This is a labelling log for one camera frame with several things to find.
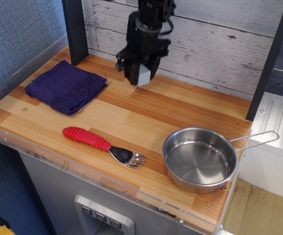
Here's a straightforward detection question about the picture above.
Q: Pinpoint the black right post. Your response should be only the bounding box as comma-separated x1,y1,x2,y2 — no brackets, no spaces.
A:
246,14,283,121

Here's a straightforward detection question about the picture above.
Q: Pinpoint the yellow object bottom left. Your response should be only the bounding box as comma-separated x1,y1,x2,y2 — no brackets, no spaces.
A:
0,226,15,235

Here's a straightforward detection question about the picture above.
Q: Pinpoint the silver button panel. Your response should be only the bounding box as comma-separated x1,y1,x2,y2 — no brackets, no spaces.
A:
74,194,135,235

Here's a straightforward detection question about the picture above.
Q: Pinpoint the small steel pan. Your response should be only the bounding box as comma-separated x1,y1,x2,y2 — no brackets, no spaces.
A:
161,126,281,194

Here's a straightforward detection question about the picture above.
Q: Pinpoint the black post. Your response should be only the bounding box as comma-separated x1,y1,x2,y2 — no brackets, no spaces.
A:
246,14,283,121
62,0,89,66

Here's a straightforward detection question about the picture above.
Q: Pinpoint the black left post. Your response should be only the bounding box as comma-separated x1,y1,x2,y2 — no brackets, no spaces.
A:
62,0,89,66

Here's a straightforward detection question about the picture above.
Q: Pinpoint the grey square block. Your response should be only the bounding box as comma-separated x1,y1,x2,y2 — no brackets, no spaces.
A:
137,64,151,87

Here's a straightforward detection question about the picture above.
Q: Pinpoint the red handled metal fork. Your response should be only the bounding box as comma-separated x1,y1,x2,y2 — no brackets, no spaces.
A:
62,127,145,167

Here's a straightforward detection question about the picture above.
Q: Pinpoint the purple folded cloth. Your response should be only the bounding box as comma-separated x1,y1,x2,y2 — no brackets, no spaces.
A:
25,60,107,116

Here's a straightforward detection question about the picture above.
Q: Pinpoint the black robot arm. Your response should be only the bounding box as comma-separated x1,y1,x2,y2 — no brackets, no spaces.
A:
116,0,176,86

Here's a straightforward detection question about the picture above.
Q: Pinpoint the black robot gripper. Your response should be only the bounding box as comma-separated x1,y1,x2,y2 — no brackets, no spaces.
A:
116,12,170,85

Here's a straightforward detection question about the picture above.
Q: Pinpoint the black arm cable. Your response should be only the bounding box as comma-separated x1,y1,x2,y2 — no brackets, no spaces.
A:
160,18,175,36

